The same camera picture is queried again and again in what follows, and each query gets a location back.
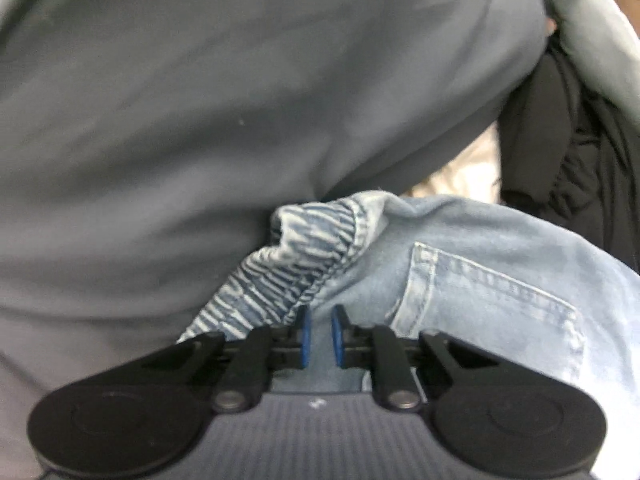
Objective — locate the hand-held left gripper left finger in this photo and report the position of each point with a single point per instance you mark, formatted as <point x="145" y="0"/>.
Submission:
<point x="304" y="335"/>

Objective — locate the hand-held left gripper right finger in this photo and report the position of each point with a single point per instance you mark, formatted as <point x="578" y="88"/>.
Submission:
<point x="337" y="335"/>

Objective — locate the light blue jeans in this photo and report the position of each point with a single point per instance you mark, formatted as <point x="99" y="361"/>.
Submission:
<point x="475" y="240"/>

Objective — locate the black clothes pile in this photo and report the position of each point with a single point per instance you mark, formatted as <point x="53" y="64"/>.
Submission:
<point x="575" y="170"/>

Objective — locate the cream bear print bed sheet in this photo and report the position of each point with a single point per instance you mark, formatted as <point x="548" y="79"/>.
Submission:
<point x="465" y="170"/>

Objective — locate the grey neck pillow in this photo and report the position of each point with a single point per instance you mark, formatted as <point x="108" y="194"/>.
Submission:
<point x="590" y="35"/>

